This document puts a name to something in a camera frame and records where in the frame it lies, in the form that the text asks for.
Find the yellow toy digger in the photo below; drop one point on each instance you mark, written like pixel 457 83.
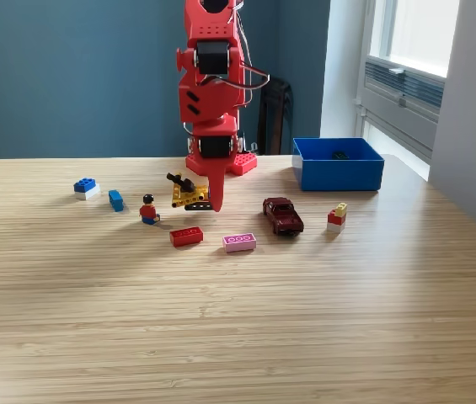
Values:
pixel 189 195

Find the toy figure red shirt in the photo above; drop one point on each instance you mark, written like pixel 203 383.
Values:
pixel 148 210

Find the small blue brick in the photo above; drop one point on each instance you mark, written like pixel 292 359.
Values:
pixel 116 201

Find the red white yellow brick stack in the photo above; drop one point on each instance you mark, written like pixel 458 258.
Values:
pixel 336 221

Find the black brick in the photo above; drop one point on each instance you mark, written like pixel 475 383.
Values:
pixel 341 155

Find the blue and white brick stack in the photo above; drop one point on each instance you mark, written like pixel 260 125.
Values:
pixel 86 187

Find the blue plastic bin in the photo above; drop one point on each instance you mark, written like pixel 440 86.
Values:
pixel 338 177

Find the flat pink brick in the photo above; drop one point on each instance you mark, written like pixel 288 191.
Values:
pixel 239 243

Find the black chair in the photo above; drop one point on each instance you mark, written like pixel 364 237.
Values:
pixel 280 122

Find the dark red toy car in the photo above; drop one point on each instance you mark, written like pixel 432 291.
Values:
pixel 286 219

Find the grey window vent panel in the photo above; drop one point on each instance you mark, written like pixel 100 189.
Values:
pixel 406 109

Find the white window frame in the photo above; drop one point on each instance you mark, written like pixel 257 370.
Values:
pixel 378 29

